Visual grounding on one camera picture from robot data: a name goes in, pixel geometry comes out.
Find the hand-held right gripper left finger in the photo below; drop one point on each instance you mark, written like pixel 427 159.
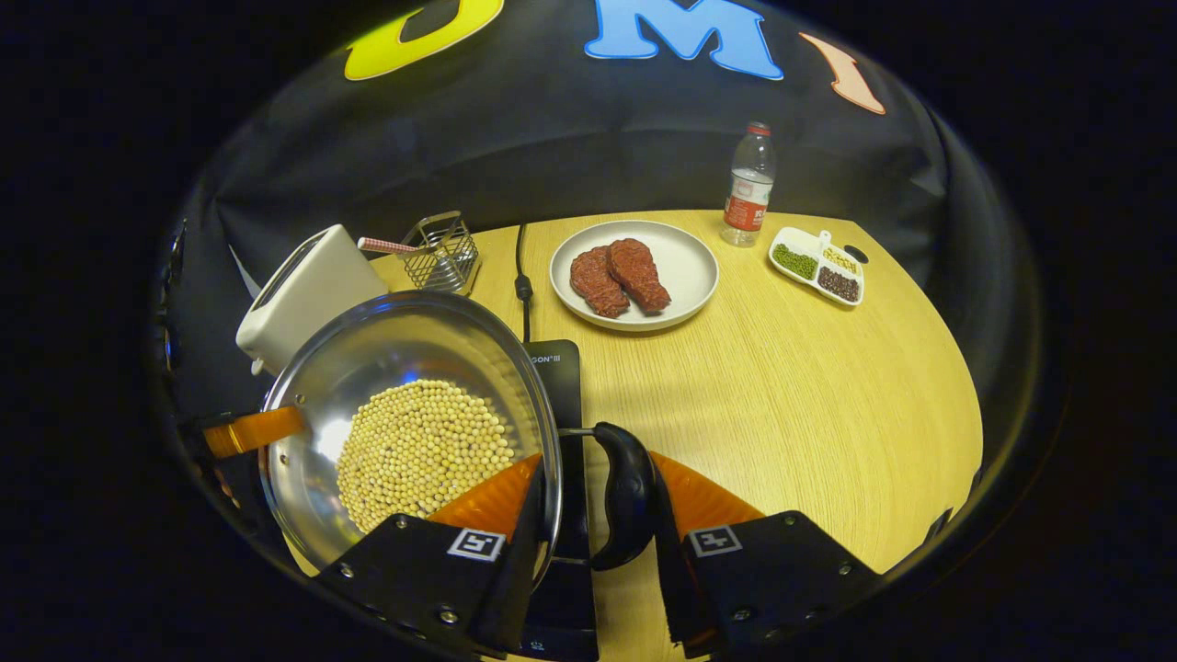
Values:
pixel 515 588

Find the black induction cooktop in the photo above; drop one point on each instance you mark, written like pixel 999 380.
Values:
pixel 563 382

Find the white round plate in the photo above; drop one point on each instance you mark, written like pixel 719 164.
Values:
pixel 680 248

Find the stainless steel pot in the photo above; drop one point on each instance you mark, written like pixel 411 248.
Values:
pixel 386 345

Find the white toaster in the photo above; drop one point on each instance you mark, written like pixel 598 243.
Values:
pixel 308 294

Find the raw red meat piece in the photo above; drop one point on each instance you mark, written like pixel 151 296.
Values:
pixel 639 271
pixel 593 280

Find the pile of soybeans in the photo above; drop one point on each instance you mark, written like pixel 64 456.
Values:
pixel 414 450

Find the red white striped straw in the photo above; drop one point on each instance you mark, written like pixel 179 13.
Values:
pixel 382 245

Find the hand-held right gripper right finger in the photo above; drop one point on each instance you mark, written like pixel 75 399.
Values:
pixel 676 588

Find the small pile of yellow beans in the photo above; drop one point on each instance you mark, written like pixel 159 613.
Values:
pixel 841 260

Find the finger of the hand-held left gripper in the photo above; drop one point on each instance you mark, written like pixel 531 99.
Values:
pixel 257 429

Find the pile of dark red beans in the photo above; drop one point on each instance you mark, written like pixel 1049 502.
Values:
pixel 838 284

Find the white divided dish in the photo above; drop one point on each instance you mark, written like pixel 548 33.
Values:
pixel 800 241

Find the clear plastic water bottle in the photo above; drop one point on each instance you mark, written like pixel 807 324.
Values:
pixel 747 207

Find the pile of green mung beans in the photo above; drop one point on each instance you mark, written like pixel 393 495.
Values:
pixel 794 262

